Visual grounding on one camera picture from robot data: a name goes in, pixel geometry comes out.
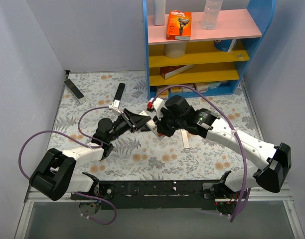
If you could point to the black and silver remote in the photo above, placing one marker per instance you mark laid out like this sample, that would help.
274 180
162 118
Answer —
75 91

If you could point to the light blue small pack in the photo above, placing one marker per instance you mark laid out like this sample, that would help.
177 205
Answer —
214 85

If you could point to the blue shelf unit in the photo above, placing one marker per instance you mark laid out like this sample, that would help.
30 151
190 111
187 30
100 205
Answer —
248 25

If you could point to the orange razor box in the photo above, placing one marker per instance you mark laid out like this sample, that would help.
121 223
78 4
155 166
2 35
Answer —
179 25

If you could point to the white remote battery cover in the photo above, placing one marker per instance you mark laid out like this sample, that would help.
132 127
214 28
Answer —
185 139

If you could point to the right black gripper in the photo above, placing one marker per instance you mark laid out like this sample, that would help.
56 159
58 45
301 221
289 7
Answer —
161 125

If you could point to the slim black remote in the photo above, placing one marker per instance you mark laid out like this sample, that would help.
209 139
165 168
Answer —
119 92

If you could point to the blue round tin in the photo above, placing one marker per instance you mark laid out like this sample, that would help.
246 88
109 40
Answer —
225 45

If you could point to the white orange small box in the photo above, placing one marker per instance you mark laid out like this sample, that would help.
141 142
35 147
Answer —
202 87

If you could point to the white remote control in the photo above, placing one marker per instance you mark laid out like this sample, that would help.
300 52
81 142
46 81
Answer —
153 128

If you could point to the black remote with buttons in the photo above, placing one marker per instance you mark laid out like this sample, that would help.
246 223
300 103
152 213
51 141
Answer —
145 129

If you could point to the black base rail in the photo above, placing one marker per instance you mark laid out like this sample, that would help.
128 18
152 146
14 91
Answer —
165 194

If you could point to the white tall bottle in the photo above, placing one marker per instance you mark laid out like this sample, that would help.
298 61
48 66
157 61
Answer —
159 12

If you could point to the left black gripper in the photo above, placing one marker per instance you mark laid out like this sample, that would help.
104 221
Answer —
129 122

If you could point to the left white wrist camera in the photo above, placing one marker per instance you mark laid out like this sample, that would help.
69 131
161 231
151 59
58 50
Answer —
114 107

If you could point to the orange snack box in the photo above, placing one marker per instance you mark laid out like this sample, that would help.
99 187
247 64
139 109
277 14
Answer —
162 94

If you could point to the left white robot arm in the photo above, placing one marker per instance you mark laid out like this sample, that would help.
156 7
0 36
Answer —
57 173

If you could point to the red and white flat box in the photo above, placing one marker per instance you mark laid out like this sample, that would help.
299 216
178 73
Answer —
170 71

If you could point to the white cylinder container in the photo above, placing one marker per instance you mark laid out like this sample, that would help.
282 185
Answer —
175 50

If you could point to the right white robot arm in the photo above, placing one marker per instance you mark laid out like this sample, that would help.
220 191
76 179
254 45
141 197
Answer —
271 163

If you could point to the clear plastic bottle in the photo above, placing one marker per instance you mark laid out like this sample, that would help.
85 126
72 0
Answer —
211 13

